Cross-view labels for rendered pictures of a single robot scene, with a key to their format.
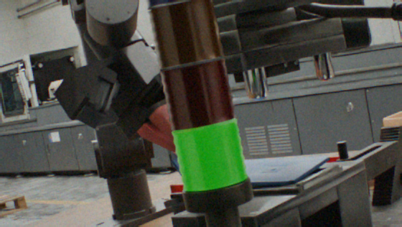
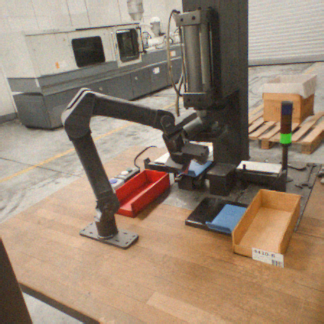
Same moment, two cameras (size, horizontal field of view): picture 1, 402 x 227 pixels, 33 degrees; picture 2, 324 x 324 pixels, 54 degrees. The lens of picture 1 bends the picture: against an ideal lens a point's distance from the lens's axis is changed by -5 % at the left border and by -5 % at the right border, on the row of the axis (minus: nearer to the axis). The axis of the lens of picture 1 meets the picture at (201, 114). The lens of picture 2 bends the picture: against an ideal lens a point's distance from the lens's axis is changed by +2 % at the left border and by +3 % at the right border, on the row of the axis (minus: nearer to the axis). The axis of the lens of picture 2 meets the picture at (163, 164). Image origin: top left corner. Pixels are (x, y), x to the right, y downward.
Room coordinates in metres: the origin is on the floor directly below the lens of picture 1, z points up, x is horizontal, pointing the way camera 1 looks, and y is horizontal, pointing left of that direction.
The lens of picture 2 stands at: (0.99, 0.99, 1.48)
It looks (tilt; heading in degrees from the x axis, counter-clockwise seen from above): 23 degrees down; 263
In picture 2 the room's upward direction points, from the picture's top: 8 degrees counter-clockwise
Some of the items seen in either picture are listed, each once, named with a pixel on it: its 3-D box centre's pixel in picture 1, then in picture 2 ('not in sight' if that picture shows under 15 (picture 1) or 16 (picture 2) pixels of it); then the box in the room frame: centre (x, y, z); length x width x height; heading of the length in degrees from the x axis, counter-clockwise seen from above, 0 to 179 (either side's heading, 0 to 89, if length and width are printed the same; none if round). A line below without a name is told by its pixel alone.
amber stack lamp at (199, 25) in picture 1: (186, 34); (286, 118); (0.41, 0.00, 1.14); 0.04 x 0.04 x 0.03
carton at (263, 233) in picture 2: not in sight; (270, 223); (0.61, 0.28, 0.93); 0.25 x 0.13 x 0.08; 48
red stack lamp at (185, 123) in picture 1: (197, 94); (286, 127); (0.41, 0.00, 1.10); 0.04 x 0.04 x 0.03
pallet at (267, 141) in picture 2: not in sight; (283, 127); (-1.15, -2.73, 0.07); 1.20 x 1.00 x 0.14; 41
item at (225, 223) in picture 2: not in sight; (227, 215); (0.71, 0.21, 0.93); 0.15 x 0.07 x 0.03; 47
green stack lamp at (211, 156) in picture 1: (209, 154); (285, 137); (0.41, 0.00, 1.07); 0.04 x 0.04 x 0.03
